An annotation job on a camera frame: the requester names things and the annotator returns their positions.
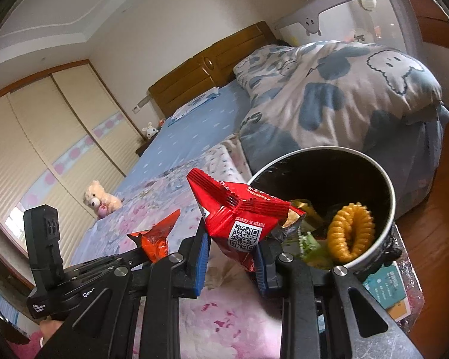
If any beige teddy bear plush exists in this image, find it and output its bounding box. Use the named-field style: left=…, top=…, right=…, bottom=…
left=83, top=180, right=123, bottom=220

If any bed with blue sheet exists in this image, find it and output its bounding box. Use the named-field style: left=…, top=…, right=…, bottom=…
left=69, top=82, right=449, bottom=266

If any brown wooden cabinet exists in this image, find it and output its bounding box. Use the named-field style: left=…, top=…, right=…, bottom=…
left=404, top=0, right=449, bottom=57

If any white mesh bed rail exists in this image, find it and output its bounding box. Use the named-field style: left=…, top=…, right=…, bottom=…
left=275, top=0, right=425, bottom=56

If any white bin with black bag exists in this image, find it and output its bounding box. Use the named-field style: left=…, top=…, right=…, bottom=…
left=247, top=146, right=403, bottom=274

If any wooden headboard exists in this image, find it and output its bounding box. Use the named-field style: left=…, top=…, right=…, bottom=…
left=148, top=21, right=281, bottom=117

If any cloud print quilt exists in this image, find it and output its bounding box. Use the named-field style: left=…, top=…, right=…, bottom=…
left=234, top=41, right=444, bottom=158

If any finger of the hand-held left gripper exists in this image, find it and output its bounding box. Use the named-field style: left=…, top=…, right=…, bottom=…
left=65, top=249, right=156, bottom=282

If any cream sliding door wardrobe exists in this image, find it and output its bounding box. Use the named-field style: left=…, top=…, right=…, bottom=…
left=0, top=61, right=146, bottom=281

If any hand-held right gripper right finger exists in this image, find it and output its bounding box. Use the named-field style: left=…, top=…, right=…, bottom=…
left=253, top=239, right=423, bottom=359

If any person's left hand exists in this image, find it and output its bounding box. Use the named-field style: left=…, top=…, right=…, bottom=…
left=41, top=320, right=63, bottom=341

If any dark wooden nightstand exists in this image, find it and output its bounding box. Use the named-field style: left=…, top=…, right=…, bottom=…
left=136, top=136, right=158, bottom=157

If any orange red wrapper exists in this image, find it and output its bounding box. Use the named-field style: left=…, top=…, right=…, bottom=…
left=126, top=209, right=182, bottom=264

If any teal booklet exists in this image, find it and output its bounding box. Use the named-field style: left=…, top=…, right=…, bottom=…
left=361, top=261, right=412, bottom=322

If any blue pillow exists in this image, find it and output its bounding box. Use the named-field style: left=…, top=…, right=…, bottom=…
left=168, top=88, right=221, bottom=126

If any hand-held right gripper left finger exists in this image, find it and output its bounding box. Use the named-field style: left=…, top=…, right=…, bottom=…
left=35, top=220, right=213, bottom=359

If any red snack packet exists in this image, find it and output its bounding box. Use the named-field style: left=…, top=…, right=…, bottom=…
left=187, top=168, right=307, bottom=273

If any white dotted blanket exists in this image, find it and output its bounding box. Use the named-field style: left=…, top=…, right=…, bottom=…
left=206, top=135, right=256, bottom=185

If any yellow coil hair tie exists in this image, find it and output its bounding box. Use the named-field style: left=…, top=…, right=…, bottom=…
left=327, top=203, right=375, bottom=264

